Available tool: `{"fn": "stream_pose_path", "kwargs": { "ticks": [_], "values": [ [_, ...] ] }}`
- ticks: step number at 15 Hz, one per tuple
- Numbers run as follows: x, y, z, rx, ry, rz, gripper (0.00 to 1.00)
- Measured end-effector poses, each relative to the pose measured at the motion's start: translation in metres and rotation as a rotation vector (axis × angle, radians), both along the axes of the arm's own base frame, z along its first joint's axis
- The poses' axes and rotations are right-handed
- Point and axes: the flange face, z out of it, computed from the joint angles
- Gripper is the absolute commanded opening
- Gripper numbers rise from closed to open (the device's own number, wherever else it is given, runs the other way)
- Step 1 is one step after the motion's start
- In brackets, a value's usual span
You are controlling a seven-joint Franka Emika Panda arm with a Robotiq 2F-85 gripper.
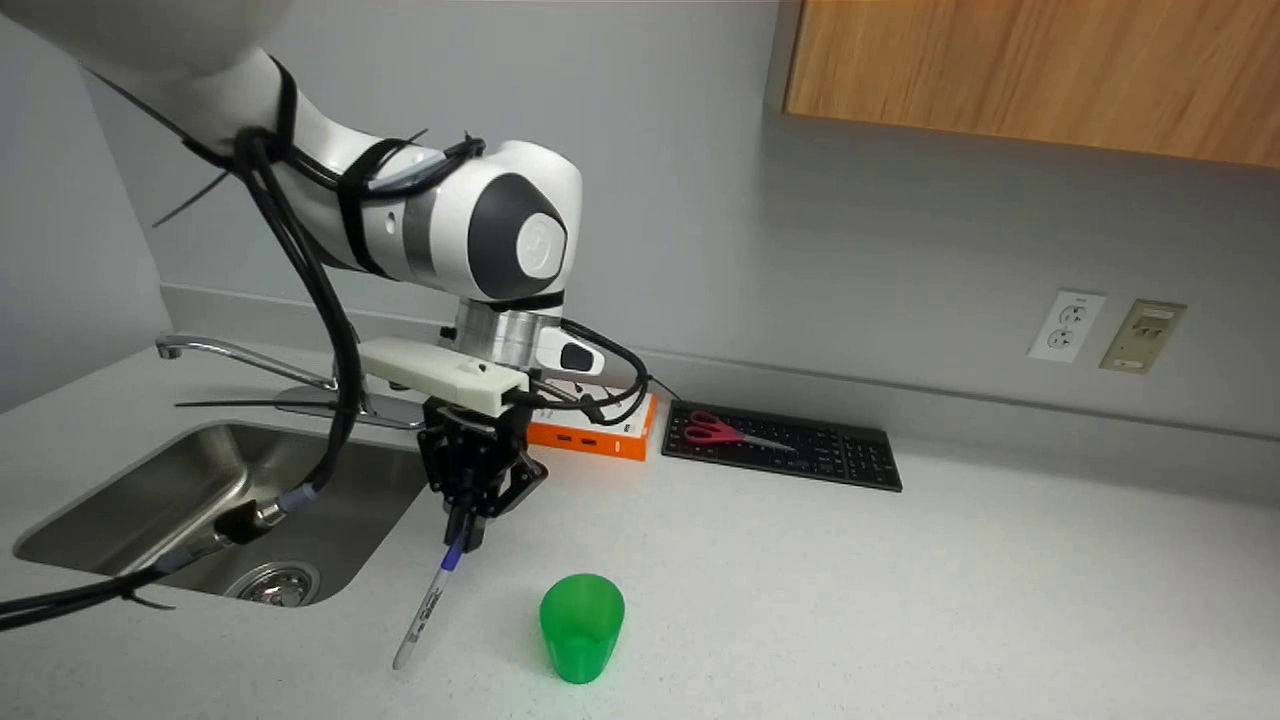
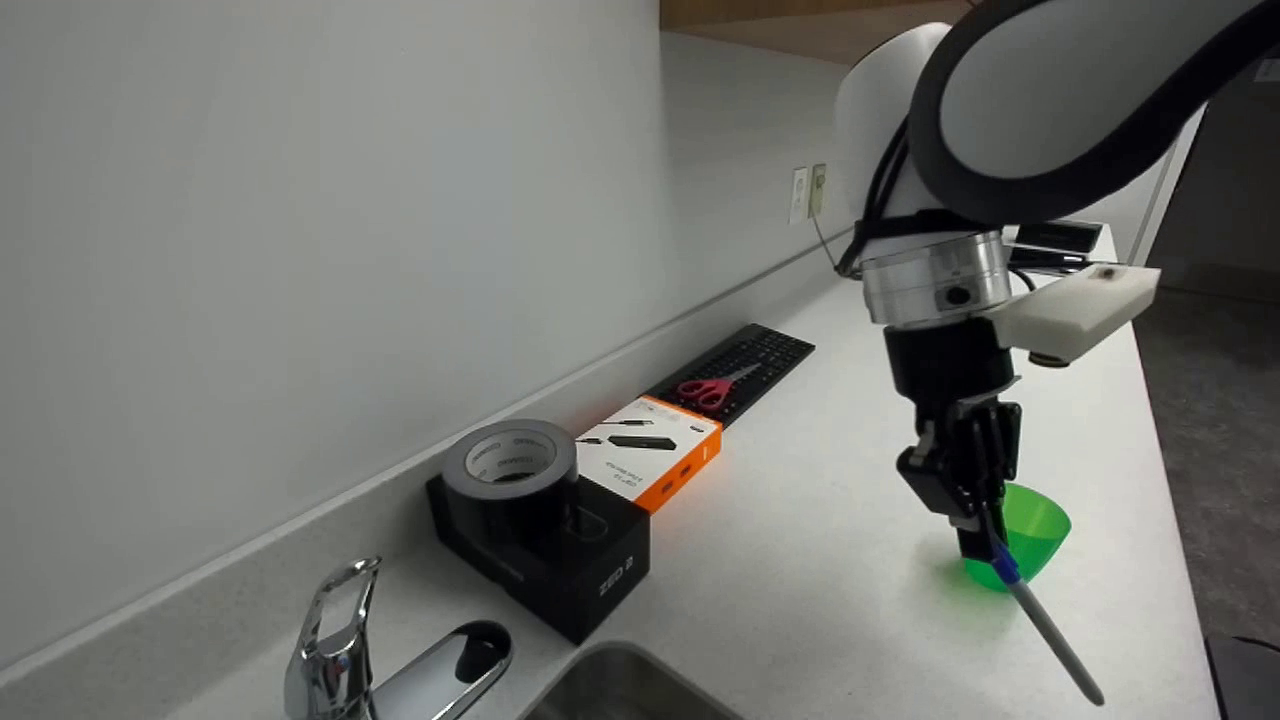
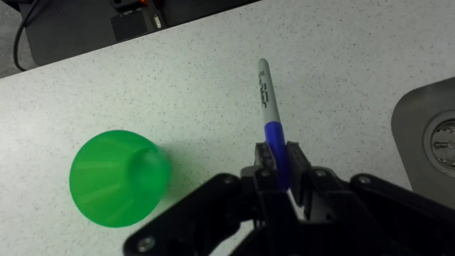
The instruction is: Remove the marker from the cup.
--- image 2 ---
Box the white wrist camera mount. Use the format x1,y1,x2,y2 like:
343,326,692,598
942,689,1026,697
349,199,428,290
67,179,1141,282
990,258,1164,372

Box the chrome sink faucet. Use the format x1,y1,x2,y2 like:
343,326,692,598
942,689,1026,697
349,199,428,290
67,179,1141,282
279,554,516,720

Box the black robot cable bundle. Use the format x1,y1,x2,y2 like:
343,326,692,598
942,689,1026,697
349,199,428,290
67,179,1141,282
832,121,930,278

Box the white wall outlet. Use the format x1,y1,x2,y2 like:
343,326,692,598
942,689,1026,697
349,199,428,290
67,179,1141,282
787,161,832,226

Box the orange and white product box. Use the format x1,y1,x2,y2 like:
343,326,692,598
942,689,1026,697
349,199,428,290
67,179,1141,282
574,393,730,517

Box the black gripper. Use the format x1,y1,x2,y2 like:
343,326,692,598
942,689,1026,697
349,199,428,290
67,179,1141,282
884,310,1030,565

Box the dark object at counter edge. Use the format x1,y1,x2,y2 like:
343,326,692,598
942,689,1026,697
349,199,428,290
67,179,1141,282
1206,631,1280,720

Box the grey marker with blue cap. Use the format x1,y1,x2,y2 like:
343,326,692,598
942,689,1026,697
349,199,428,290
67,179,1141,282
986,530,1114,709

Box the wooden wall cabinet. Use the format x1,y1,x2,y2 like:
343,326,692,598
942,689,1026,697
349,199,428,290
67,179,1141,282
656,0,986,62

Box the grey duct tape roll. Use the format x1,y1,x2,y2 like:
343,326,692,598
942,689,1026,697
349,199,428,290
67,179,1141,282
440,416,582,509

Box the green plastic cup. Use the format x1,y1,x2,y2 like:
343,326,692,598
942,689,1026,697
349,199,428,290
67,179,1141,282
960,480,1075,595

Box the black cardboard box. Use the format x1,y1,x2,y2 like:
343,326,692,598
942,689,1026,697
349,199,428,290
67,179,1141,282
423,466,656,647

